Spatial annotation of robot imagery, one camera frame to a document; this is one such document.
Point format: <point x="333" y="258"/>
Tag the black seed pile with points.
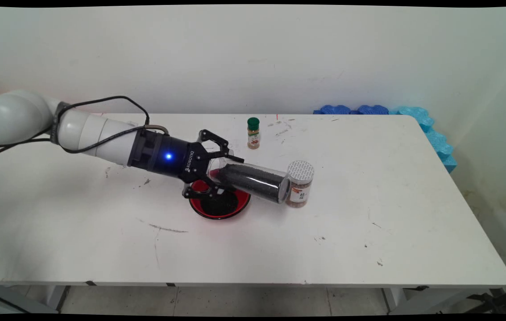
<point x="219" y="206"/>

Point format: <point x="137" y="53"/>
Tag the small spice bottle green cap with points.
<point x="253" y="133"/>

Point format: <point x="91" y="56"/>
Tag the black stand legs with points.
<point x="485" y="299"/>

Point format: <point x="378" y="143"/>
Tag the dark blue foam mat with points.
<point x="335" y="109"/>
<point x="372" y="109"/>

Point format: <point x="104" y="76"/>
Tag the clear jar with black seeds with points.
<point x="253" y="180"/>

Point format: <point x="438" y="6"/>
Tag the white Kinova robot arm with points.
<point x="12" y="116"/>

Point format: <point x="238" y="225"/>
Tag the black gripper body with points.
<point x="168" y="156"/>

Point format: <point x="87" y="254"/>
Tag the red bowl with black rim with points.
<point x="196" y="205"/>

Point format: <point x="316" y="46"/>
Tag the spice jar white patterned lid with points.
<point x="303" y="171"/>

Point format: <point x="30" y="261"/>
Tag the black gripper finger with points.
<point x="225" y="149"/>
<point x="201" y="192"/>

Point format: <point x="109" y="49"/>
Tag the light blue foam mat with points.
<point x="436" y="138"/>

